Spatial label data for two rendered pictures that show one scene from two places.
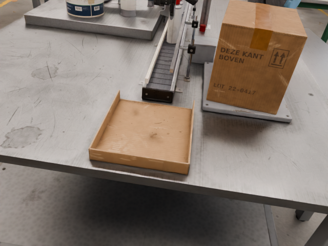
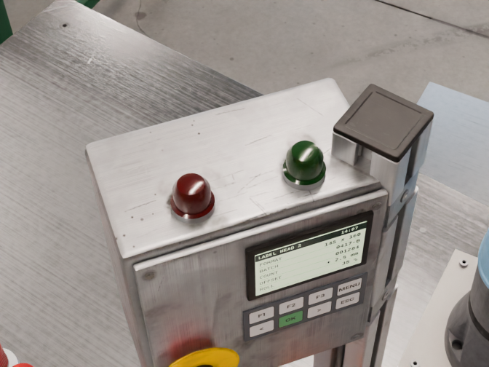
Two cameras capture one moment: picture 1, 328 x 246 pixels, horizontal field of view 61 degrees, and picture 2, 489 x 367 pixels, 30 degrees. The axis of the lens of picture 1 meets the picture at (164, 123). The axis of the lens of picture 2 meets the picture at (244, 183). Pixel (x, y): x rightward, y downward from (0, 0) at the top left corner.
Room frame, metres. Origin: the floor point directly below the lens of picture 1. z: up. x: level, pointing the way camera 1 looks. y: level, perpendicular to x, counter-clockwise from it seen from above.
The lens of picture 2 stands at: (1.55, 0.18, 1.90)
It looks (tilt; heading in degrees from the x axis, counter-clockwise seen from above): 52 degrees down; 303
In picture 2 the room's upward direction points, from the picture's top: 2 degrees counter-clockwise
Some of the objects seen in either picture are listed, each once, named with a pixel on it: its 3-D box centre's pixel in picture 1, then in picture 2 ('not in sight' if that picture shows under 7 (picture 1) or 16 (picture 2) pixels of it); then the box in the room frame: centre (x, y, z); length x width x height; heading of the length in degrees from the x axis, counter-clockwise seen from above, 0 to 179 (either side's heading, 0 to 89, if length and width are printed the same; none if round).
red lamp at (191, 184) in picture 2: not in sight; (191, 194); (1.75, -0.08, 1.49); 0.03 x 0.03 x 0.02
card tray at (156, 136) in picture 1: (148, 126); not in sight; (0.65, 0.05, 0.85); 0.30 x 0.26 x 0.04; 176
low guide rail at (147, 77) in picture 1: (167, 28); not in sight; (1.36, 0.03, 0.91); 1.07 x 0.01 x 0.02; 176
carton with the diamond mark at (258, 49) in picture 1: (252, 53); not in sight; (0.95, -0.29, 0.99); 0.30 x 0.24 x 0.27; 168
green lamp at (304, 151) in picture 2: not in sight; (304, 161); (1.71, -0.13, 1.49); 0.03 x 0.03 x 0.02
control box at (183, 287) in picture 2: not in sight; (241, 251); (1.75, -0.12, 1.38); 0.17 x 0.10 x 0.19; 51
